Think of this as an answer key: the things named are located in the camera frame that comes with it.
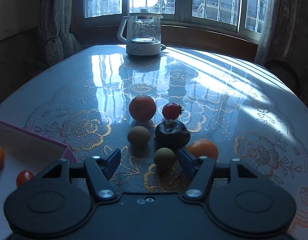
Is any floral clear tablecloth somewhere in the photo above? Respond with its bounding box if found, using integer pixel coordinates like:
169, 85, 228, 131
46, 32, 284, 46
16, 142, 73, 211
0, 45, 308, 239

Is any grey curtain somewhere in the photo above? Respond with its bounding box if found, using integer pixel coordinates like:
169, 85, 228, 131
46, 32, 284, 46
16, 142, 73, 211
39, 0, 81, 66
254, 0, 308, 67

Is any orange tangerine right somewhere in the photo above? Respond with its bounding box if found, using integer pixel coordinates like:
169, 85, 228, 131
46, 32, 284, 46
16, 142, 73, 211
187, 139, 219, 160

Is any dark chair right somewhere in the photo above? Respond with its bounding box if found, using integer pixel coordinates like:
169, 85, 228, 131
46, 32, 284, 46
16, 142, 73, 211
264, 59, 301, 96

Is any red cherry tomato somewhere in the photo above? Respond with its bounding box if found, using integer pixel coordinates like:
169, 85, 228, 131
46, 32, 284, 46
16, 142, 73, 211
16, 170, 34, 188
162, 103, 184, 120

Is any red cherry tomato front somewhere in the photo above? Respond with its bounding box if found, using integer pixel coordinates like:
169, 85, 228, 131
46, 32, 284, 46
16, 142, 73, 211
16, 170, 34, 188

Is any window with white frame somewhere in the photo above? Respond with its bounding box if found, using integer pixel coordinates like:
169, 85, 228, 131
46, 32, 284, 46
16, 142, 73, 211
71, 0, 269, 42

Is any dark purple flat fruit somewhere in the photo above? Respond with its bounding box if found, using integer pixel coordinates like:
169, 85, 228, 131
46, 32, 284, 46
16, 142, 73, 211
155, 120, 191, 151

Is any red cherry tomato back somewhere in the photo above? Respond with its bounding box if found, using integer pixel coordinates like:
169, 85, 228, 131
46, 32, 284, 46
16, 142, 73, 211
162, 103, 184, 120

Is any grey left curtain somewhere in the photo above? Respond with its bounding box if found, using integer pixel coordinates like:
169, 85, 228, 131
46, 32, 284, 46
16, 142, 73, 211
39, 0, 81, 66

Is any pink edged white box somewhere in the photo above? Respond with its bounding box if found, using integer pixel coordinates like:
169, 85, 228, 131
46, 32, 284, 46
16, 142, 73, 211
0, 121, 76, 239

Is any grey right curtain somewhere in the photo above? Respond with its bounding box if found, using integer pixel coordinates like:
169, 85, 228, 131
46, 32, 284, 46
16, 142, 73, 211
254, 0, 308, 67

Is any orange tangerine back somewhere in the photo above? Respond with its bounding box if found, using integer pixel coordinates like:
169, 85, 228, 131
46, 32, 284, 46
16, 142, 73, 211
129, 95, 157, 122

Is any white glass electric kettle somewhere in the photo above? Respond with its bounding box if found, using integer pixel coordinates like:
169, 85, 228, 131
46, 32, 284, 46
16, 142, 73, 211
117, 9, 166, 56

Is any green longan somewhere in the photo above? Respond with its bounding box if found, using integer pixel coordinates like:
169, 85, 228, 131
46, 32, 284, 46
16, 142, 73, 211
127, 126, 150, 147
154, 147, 176, 171

